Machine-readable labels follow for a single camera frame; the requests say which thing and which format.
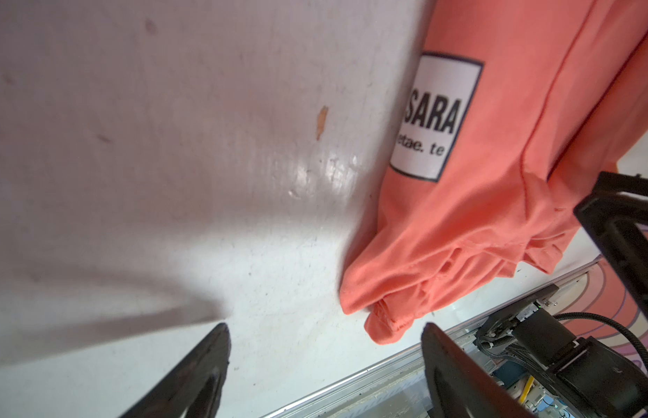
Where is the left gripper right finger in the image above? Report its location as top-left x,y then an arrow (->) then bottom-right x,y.
421,323 -> 532,417

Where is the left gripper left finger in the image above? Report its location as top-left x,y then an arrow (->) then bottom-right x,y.
123,323 -> 231,418

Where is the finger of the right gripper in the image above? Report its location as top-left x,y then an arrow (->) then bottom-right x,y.
573,172 -> 648,320

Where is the coral orange t shirt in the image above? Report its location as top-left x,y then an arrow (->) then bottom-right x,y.
340,1 -> 648,345

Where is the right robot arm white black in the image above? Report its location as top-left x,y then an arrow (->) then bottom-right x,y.
514,172 -> 648,417

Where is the aluminium front rail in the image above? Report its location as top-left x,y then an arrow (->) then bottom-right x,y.
268,255 -> 602,417

